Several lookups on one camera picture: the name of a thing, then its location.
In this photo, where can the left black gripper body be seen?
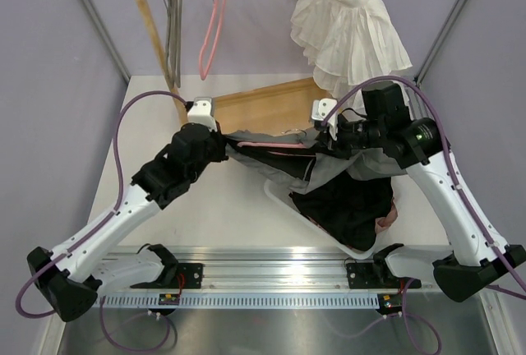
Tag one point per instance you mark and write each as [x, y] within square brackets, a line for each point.
[214, 154]

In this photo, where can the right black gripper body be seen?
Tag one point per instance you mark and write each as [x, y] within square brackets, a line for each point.
[351, 136]

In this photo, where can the grey pleated skirt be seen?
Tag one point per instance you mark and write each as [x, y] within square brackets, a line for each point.
[303, 171]

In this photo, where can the large black skirt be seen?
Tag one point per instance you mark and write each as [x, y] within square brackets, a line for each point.
[347, 209]

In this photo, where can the pink pleated skirt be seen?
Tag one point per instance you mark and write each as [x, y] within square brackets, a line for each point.
[383, 223]

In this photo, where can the white ruffled skirt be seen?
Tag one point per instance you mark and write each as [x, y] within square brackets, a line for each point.
[347, 42]

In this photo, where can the grey metal hanger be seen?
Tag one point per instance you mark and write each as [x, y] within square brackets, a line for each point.
[176, 34]
[168, 34]

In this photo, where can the pink velvet hanger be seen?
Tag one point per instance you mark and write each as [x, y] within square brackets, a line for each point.
[211, 40]
[294, 139]

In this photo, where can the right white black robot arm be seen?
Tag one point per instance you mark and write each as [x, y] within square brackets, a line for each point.
[476, 255]

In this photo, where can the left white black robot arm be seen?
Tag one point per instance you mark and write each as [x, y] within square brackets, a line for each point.
[157, 184]

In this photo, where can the wooden clothes rack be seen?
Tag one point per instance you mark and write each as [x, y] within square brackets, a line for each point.
[267, 109]

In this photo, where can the white perforated plastic basket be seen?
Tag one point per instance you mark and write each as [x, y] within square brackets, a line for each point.
[279, 196]

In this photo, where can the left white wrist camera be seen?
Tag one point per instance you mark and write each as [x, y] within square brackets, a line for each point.
[201, 111]

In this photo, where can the aluminium mounting rail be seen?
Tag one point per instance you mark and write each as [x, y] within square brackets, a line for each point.
[271, 266]

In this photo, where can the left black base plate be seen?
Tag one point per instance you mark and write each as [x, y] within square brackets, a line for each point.
[189, 275]

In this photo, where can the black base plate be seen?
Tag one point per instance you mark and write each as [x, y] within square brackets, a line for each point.
[189, 275]
[367, 274]

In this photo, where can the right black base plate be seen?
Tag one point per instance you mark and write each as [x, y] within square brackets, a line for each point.
[367, 274]

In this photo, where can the white slotted cable duct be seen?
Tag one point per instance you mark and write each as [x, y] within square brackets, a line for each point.
[239, 301]

